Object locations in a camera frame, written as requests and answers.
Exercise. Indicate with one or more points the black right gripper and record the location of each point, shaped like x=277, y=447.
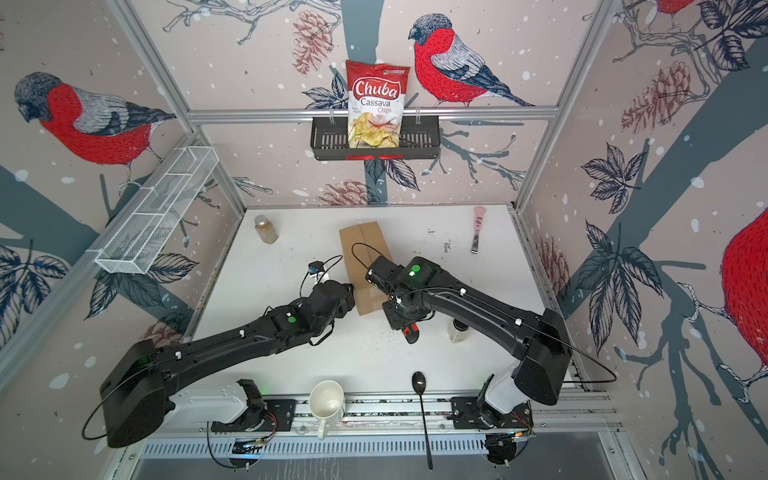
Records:
x=401, y=318

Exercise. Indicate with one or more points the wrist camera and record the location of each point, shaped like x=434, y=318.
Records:
x=318, y=271
x=383, y=274

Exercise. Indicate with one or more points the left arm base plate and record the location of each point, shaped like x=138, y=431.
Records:
x=261, y=415

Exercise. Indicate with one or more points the white wire mesh shelf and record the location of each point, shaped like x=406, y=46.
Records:
x=162, y=203

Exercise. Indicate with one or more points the brown spice jar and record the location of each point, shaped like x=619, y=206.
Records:
x=265, y=229

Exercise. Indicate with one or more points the Chuba cassava chips bag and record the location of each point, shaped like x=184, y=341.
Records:
x=376, y=102

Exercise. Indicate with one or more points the cream ceramic mug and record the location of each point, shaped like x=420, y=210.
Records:
x=327, y=405

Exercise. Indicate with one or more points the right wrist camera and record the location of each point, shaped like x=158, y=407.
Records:
x=383, y=274

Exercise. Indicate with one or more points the aluminium front rail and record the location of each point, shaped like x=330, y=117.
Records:
x=384, y=414

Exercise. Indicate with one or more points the black wire wall basket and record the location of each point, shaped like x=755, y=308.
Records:
x=414, y=138

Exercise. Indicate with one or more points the black lid glass jar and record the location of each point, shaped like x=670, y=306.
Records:
x=458, y=331

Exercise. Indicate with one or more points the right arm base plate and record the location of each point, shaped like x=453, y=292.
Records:
x=472, y=413

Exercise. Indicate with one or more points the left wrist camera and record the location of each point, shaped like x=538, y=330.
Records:
x=318, y=271

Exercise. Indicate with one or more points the brown cardboard express box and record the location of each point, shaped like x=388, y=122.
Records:
x=361, y=245

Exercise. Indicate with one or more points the black long spoon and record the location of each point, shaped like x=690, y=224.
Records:
x=418, y=382

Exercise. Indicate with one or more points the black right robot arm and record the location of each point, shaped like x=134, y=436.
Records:
x=537, y=342

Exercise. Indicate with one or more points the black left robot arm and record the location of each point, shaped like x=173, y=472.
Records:
x=136, y=395

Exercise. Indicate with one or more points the red black utility knife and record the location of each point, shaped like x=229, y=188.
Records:
x=411, y=333

